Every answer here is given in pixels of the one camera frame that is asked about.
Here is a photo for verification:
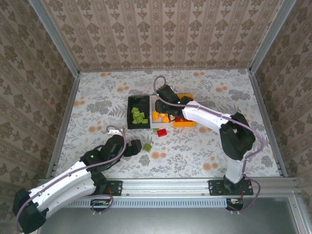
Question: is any white plastic container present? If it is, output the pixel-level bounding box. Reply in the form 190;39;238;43
149;94;174;129

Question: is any orange plastic container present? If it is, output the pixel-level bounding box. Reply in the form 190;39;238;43
171;94;197;128

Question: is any black plastic container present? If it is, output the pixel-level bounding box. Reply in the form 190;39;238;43
126;95;152;130

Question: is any floral table cover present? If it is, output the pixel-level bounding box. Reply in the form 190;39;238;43
55;69;281;179

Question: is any grey metal sheet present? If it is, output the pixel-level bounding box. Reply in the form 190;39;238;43
36;207;299;234

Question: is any mauve left arm cable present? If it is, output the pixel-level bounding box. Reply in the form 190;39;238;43
15;125;127;232

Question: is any mauve arm cable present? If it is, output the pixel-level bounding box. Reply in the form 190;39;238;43
15;125;127;232
153;76;265;214

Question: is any long aluminium base rail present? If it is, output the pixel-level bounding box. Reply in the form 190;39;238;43
35;178;302;198

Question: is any aluminium table side rail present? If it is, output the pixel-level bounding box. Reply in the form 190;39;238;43
248;69;289;178
46;72;81;178

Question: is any slotted white cable duct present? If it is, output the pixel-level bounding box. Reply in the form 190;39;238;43
70;197;229;209

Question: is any mauve right arm cable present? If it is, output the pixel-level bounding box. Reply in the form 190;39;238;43
153;76;265;214

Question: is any aluminium upright frame post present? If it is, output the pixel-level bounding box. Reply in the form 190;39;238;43
28;0;81;76
249;0;298;74

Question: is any short aluminium frame rail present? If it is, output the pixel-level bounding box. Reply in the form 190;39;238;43
288;196;307;234

